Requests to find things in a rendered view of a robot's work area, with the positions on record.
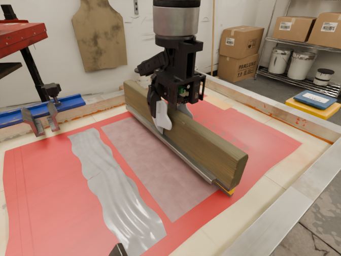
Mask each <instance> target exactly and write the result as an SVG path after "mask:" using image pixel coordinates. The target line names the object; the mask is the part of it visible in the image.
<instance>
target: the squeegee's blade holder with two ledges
mask: <svg viewBox="0 0 341 256"><path fill-rule="evenodd" d="M126 110H128V111H129V112H130V113H131V114H132V115H133V116H134V117H135V118H137V119H138V120H139V121H140V122H141V123H142V124H143V125H144V126H146V127H147V128H148V129H149V130H150V131H151V132H152V133H153V134H154V135H156V136H157V137H158V138H159V139H160V140H161V141H162V142H163V143H165V144H166V145H167V146H168V147H169V148H170V149H171V150H172V151H173V152H175V153H176V154H177V155H178V156H179V157H180V158H181V159H182V160H184V161H185V162H186V163H187V164H188V165H189V166H190V167H191V168H193V169H194V170H195V171H196V172H197V173H198V174H199V175H200V176H201V177H203V178H204V179H205V180H206V181H207V182H208V183H209V184H213V183H214V182H216V177H215V176H214V175H213V174H211V173H210V172H209V171H208V170H207V169H205V168H204V167H203V166H202V165H201V164H199V163H198V162H197V161H196V160H195V159H193V158H192V157H191V156H190V155H189V154H187V153H186V152H185V151H184V150H183V149H182V148H180V147H179V146H178V145H177V144H176V143H174V142H173V141H172V140H171V139H170V138H168V137H167V136H166V135H165V134H161V133H160V132H159V131H158V129H157V128H156V127H155V126H154V125H153V124H152V123H151V122H149V121H148V120H147V119H146V118H145V117H143V116H142V115H141V114H140V113H139V112H138V111H136V110H135V109H134V108H133V107H132V106H130V105H127V106H126Z"/></svg>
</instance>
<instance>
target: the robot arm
mask: <svg viewBox="0 0 341 256"><path fill-rule="evenodd" d="M200 3H201V0H153V31H154V33H155V34H156V35H155V44H156V45H157V46H160V47H164V51H161V52H160V53H158V54H156V55H154V56H153V57H151V58H150V59H147V60H145V61H143V62H141V64H140V65H138V66H137V68H138V71H139V74H140V76H146V77H147V76H151V77H150V78H151V79H152V82H151V84H150V85H148V88H149V90H148V94H147V105H148V108H149V111H150V114H151V116H152V118H153V121H154V123H155V126H156V128H157V129H158V131H159V132H160V133H161V134H163V133H164V128H165V129H167V130H171V129H172V123H171V121H170V119H169V117H168V115H167V103H166V101H167V102H168V106H169V107H171V108H172V109H174V110H175V111H176V110H177V109H178V110H180V111H181V112H183V113H184V114H186V115H187V116H189V117H191V118H192V119H193V115H192V113H191V112H190V111H189V109H188V108H187V104H186V103H190V104H195V103H197V102H198V99H199V100H201V101H203V95H204V88H205V83H206V75H204V74H202V73H200V72H197V71H195V60H196V52H199V51H202V50H203V42H202V41H198V40H196V34H197V32H198V21H199V11H200ZM200 82H203V85H202V93H201V94H200V93H199V91H200ZM161 97H162V98H163V99H165V100H166V101H165V100H161Z"/></svg>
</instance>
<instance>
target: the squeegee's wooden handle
mask: <svg viewBox="0 0 341 256"><path fill-rule="evenodd" d="M123 86H124V95H125V104H126V105H130V106H132V107H133V108H134V109H135V110H136V111H138V112H139V113H140V114H141V115H142V116H143V117H145V118H146V119H147V120H148V121H149V122H151V123H152V124H153V125H154V126H155V123H154V121H153V118H152V116H151V114H150V111H149V108H148V105H147V94H148V90H147V89H145V88H143V87H142V86H140V85H139V84H137V83H136V82H134V81H132V80H126V81H124V82H123ZM166 103H167V102H166ZM167 115H168V117H169V119H170V121H171V123H172V129H171V130H167V129H165V128H164V134H165V135H166V136H167V137H168V138H170V139H171V140H172V141H173V142H174V143H176V144H177V145H178V146H179V147H180V148H182V149H183V150H184V151H185V152H186V153H187V154H189V155H190V156H191V157H192V158H193V159H195V160H196V161H197V162H198V163H199V164H201V165H202V166H203V167H204V168H205V169H207V170H208V171H209V172H210V173H211V174H213V175H214V176H215V177H216V182H217V183H218V184H219V185H221V186H222V187H223V188H224V189H225V190H226V191H231V190H232V189H234V188H235V187H236V186H238V185H239V183H240V180H241V177H242V175H243V172H244V169H245V166H246V163H247V161H248V154H247V153H245V152H244V151H242V150H240V149H239V148H237V147H236V146H234V145H233V144H231V143H229V142H228V141H226V140H225V139H223V138H222V137H220V136H219V135H217V134H215V133H214V132H213V131H211V130H209V129H208V128H206V127H205V126H203V125H202V124H200V123H198V122H197V121H195V120H194V119H192V118H191V117H189V116H187V115H186V114H184V113H183V112H181V111H180V110H178V109H177V110H176V111H175V110H174V109H172V108H171V107H169V106H168V103H167ZM155 127H156V126H155Z"/></svg>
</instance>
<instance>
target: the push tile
mask: <svg viewBox="0 0 341 256"><path fill-rule="evenodd" d="M293 99H295V100H297V101H300V102H303V103H306V104H308V105H311V106H314V107H317V108H320V109H322V110H326V109H327V108H328V107H330V106H331V105H333V104H334V103H335V102H337V99H334V98H331V97H328V96H325V95H322V94H319V93H316V92H312V91H309V90H305V91H303V92H302V93H300V94H298V95H296V96H294V97H293Z"/></svg>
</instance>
